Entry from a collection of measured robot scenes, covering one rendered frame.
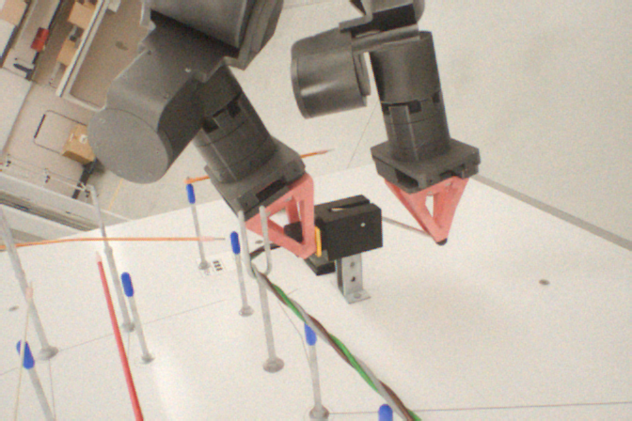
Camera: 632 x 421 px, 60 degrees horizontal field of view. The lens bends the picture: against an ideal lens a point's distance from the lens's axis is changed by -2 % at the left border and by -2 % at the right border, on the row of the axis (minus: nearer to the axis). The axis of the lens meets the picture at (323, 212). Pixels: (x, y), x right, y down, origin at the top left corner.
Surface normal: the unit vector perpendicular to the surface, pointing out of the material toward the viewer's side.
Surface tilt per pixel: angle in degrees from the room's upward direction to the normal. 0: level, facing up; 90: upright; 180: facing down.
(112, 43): 91
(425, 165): 43
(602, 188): 0
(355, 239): 87
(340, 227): 87
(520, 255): 54
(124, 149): 68
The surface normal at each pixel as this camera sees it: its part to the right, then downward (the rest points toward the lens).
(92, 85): 0.48, 0.23
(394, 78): -0.38, 0.51
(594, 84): -0.77, -0.34
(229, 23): -0.28, 0.69
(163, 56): 0.30, -0.60
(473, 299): -0.07, -0.91
